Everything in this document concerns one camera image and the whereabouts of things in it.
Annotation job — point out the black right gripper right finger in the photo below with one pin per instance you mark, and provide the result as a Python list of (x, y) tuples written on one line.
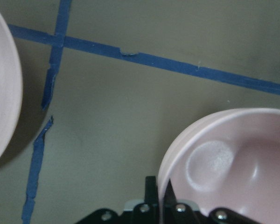
[(169, 196)]

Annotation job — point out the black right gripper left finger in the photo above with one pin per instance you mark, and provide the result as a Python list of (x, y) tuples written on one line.
[(151, 192)]

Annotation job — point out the pink bowl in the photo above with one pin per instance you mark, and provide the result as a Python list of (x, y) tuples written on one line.
[(228, 159)]

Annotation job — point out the pink plate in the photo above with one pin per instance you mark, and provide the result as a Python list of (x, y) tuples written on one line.
[(11, 86)]

